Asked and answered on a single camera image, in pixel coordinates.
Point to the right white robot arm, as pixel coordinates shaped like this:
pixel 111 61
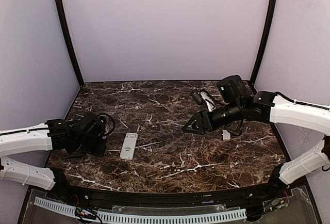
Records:
pixel 268 107

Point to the white remote control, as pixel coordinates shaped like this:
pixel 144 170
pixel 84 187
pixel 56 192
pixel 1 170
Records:
pixel 128 146

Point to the white battery cover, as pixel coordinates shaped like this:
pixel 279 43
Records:
pixel 226 136

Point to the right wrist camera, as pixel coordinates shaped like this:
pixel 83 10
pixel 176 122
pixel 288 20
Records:
pixel 202 98

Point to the white slotted cable duct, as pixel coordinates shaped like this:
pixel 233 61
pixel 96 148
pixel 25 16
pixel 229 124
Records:
pixel 128 214

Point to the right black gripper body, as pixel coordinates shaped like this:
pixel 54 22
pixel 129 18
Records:
pixel 204 122

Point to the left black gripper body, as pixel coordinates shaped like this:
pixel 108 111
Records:
pixel 84 150

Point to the left black frame post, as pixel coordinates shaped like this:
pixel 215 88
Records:
pixel 68 42

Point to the black front table rail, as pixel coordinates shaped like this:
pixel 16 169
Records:
pixel 247 196

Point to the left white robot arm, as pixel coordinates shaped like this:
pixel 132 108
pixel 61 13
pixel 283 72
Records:
pixel 86 135

